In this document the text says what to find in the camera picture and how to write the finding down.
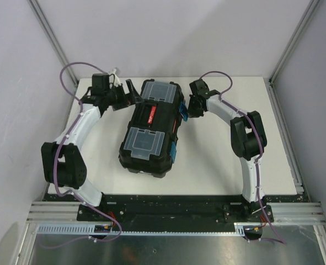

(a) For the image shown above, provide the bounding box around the left aluminium frame post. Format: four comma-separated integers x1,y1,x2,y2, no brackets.
27,0,79,85

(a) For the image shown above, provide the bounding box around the black plastic toolbox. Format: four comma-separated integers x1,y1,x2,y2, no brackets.
119,79,188,178

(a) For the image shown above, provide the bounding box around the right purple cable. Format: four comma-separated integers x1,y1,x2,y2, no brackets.
200,71,287,245

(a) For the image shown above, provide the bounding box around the aluminium frame post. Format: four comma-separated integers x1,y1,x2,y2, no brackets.
269,0,323,84
27,0,79,85

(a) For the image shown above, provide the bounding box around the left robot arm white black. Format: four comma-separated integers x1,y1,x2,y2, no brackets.
41,72,143,221

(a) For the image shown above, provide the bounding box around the grey slotted cable duct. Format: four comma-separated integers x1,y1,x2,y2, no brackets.
37,223,261,236

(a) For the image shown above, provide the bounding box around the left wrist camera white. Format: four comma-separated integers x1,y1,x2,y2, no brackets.
108,67,122,88

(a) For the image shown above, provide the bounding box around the right aluminium frame post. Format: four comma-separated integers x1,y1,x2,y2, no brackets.
269,0,323,84

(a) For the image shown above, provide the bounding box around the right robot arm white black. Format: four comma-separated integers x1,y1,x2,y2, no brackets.
188,79,268,221

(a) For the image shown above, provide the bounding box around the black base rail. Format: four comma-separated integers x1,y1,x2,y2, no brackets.
77,193,279,230

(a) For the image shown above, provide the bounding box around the purple cable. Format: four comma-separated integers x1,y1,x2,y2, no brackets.
200,71,287,245
38,61,122,249

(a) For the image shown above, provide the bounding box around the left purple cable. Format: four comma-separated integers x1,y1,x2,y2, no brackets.
38,61,122,249

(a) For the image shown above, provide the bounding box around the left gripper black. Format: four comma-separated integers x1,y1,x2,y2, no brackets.
105,80,144,112

